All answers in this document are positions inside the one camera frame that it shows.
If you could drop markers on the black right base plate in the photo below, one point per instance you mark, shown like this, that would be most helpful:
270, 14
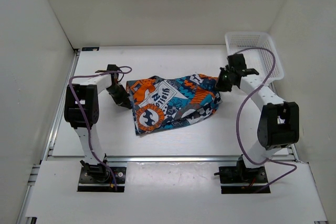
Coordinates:
236, 181

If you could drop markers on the colourful patterned shorts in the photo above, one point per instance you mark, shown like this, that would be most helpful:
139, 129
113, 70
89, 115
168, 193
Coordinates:
164, 104

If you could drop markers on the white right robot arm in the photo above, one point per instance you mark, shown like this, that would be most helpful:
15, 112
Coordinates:
278, 125

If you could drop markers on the aluminium table frame rail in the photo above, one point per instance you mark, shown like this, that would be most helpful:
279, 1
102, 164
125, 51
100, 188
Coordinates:
210, 141

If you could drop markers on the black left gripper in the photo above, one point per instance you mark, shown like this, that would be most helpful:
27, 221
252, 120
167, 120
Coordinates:
124, 100

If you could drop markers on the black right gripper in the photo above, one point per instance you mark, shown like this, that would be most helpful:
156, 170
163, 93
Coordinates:
219, 85

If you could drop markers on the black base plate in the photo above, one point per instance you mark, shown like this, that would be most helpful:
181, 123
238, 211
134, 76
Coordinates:
87, 183
236, 181

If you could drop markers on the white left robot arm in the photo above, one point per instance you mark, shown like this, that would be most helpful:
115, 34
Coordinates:
81, 111

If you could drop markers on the white plastic mesh basket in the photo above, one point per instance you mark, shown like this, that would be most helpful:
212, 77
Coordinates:
261, 52

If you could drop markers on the white front cover board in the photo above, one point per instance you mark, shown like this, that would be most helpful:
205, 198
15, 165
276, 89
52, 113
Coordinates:
171, 193

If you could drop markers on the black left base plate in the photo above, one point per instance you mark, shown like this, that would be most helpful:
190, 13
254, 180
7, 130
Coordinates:
87, 183

